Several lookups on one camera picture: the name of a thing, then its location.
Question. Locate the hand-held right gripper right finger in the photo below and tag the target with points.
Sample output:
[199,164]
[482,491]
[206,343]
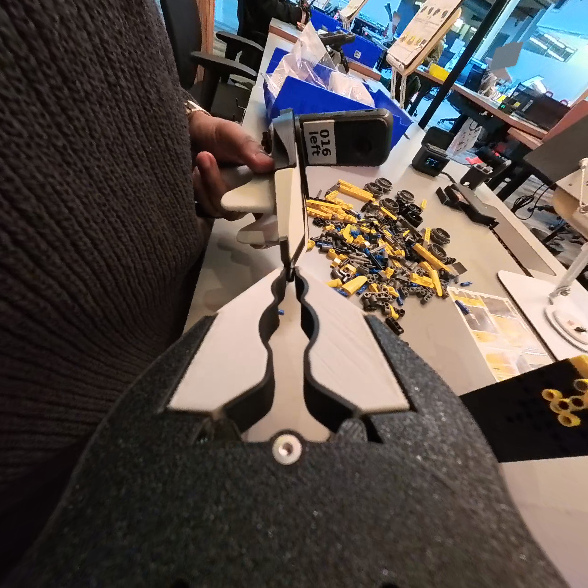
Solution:
[358,363]

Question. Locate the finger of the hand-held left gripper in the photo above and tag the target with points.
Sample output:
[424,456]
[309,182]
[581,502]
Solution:
[304,206]
[287,206]

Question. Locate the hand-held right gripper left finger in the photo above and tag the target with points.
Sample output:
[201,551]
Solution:
[220,363]

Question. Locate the person's left hand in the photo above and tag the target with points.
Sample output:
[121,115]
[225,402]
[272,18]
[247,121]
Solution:
[220,138]

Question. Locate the blue plastic bin with tag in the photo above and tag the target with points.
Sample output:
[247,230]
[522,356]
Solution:
[317,99]

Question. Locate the black charger with screen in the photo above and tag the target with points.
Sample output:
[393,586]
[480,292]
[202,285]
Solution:
[429,160]

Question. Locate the pile of yellow grey beams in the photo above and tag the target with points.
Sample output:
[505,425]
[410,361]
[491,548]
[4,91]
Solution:
[353,287]

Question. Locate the black tripod device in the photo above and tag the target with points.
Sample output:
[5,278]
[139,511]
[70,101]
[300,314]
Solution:
[337,39]

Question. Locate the clear plastic bag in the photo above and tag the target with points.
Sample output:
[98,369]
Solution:
[303,50]

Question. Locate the black adapter box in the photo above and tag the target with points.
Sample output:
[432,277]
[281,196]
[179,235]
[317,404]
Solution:
[477,174]

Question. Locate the black clamp tool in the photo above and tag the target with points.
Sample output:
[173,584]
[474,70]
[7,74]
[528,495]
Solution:
[468,202]

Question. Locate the black pole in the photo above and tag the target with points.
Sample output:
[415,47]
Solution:
[464,64]

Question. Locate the metal wristwatch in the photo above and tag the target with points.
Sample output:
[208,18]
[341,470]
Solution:
[195,108]

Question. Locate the printed instruction booklet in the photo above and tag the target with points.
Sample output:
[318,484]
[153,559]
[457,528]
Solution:
[500,330]

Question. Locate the wooden office desk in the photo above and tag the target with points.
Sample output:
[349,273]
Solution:
[505,115]

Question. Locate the black toy brick tower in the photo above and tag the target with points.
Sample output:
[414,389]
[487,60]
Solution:
[505,413]

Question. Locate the white book stand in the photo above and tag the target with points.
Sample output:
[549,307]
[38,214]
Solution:
[528,294]

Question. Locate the black office chair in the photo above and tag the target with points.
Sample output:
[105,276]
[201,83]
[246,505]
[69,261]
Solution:
[179,36]

